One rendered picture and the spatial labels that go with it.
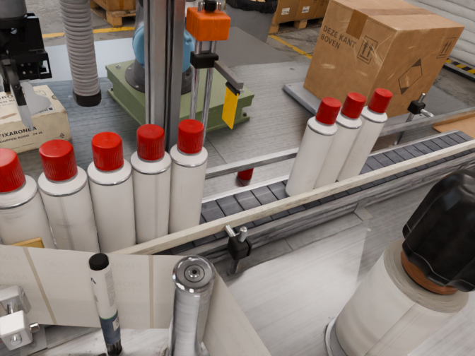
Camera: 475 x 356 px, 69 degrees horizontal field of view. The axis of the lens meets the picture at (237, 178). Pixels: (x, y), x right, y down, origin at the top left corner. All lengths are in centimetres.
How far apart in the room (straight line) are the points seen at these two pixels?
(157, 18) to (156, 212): 26
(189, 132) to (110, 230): 17
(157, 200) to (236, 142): 44
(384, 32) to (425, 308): 73
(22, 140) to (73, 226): 40
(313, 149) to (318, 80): 55
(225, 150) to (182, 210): 35
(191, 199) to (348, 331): 26
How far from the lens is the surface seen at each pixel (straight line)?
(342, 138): 64
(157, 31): 52
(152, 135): 42
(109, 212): 46
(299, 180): 64
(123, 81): 93
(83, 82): 48
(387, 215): 82
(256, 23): 312
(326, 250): 62
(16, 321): 38
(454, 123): 135
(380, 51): 98
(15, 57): 78
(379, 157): 90
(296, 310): 54
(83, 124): 91
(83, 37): 46
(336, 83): 108
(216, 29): 48
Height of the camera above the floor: 133
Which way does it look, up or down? 41 degrees down
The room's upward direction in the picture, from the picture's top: 12 degrees clockwise
